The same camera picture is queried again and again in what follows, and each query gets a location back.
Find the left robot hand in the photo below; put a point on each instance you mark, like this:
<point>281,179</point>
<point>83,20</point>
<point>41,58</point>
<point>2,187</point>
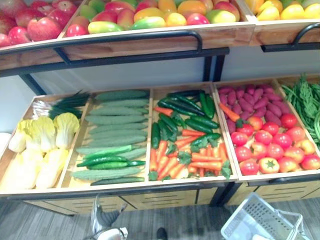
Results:
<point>107,217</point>

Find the dark robot foot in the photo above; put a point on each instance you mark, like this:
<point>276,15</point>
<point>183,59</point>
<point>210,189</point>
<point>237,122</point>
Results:
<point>161,234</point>

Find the yellow napa cabbage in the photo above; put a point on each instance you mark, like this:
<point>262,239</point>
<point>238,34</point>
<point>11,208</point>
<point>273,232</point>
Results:
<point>42,133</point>
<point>52,167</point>
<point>20,137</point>
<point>23,170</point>
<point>66,130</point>

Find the yellow red mango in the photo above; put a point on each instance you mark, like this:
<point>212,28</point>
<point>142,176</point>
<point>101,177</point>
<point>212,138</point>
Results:
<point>148,13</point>

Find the green scallion bunch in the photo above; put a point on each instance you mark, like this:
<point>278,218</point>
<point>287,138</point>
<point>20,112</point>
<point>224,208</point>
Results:
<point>62,106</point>

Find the wide wooden vegetable crate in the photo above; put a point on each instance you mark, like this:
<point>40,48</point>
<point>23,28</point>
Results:
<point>150,185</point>

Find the white plastic shopping basket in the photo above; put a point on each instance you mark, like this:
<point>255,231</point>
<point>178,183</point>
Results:
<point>250,220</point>

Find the red tomato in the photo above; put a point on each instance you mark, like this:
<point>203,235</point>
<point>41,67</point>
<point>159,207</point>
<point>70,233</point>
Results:
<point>242,154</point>
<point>275,151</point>
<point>268,165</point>
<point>270,128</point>
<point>239,139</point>
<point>282,141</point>
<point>294,155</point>
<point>259,150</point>
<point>288,121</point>
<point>248,167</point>
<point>263,137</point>
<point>255,123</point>
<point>296,134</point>
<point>246,130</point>
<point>287,164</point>
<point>310,162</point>
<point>305,147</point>

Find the orange carrot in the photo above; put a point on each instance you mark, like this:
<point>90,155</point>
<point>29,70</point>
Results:
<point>206,165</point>
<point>206,158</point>
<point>230,112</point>
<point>192,133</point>
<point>163,111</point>
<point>177,170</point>
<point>153,160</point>
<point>185,141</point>
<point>163,163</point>
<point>162,150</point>
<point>169,168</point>
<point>223,152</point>

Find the purple sweet potato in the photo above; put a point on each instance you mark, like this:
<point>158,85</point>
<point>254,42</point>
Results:
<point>258,94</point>
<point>268,90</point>
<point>245,104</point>
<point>260,112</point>
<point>225,90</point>
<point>261,103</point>
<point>248,98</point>
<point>237,109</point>
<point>273,96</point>
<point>232,97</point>
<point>272,118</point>
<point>223,99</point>
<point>281,106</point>
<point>231,126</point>
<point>240,93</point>
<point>246,115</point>
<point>274,110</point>
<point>250,89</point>

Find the narrow wooden cabinet front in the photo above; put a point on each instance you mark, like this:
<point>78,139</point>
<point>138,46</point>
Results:
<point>280,192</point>

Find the narrow wooden vegetable crate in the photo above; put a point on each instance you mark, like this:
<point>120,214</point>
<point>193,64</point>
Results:
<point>277,178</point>

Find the white round object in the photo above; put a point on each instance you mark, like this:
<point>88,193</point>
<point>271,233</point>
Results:
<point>3,140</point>

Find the light green smooth gourd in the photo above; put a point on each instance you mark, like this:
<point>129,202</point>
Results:
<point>100,150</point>

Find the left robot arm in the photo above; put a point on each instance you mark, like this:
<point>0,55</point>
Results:
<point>117,233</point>

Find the wide wooden cabinet front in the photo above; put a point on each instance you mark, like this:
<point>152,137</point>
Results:
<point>160,200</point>

